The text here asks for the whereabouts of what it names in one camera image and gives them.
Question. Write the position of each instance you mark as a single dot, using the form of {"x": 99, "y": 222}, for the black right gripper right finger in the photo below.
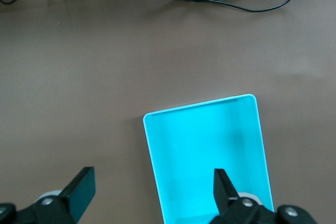
{"x": 225, "y": 195}

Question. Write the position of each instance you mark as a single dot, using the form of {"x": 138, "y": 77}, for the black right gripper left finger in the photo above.
{"x": 76, "y": 195}

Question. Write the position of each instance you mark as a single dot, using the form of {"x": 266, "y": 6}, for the turquoise plastic bin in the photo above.
{"x": 199, "y": 150}

